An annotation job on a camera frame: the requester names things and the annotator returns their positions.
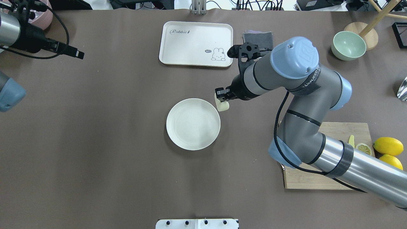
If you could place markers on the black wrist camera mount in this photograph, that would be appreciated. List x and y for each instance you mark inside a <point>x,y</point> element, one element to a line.
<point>246,54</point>

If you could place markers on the whole lemon far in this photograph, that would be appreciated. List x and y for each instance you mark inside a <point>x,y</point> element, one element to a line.
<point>388,146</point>

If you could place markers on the whole lemon near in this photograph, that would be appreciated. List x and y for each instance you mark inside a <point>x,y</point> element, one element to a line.
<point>392,160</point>

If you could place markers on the yellow plastic knife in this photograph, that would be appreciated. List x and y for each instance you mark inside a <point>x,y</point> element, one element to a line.
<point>351,141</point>

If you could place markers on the wooden cutting board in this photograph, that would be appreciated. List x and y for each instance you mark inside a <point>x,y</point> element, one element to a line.
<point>295,179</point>

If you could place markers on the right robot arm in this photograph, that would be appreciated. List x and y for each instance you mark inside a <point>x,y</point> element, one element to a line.
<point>297,141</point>

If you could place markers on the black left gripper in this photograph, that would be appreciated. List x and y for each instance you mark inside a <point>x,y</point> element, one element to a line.
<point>31,37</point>

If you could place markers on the wooden mug tree stand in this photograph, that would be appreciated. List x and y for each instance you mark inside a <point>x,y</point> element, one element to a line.
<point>367,31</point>

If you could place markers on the steel scoop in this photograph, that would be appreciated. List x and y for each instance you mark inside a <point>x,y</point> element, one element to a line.
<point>402,91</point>

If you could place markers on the beige plate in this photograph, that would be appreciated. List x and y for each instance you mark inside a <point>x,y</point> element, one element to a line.
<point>193,124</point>

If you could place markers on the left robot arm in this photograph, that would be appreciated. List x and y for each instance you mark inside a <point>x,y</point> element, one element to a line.
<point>11,92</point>

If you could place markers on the pink bowl of ice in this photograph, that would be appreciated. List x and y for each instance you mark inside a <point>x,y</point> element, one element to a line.
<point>42,19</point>

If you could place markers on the black tray frame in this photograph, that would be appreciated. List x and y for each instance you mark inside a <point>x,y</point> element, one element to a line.
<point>400,32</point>

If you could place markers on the whole lemon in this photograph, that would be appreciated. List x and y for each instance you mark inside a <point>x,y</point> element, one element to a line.
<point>392,160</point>
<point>388,146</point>

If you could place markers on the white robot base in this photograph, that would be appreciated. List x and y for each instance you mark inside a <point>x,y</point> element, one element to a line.
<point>197,224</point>

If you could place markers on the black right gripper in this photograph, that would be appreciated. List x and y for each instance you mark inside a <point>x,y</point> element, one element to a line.
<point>240,91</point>

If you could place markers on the folded grey cloth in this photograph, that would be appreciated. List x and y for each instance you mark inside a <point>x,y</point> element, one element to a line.
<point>262,39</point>

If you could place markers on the cream rabbit tray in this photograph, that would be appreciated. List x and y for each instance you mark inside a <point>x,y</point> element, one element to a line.
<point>196,44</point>

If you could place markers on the green bowl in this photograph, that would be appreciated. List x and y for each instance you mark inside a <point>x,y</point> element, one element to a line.
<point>348,46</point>

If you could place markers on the upper lemon half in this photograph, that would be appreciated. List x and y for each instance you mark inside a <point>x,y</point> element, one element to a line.
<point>365,148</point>

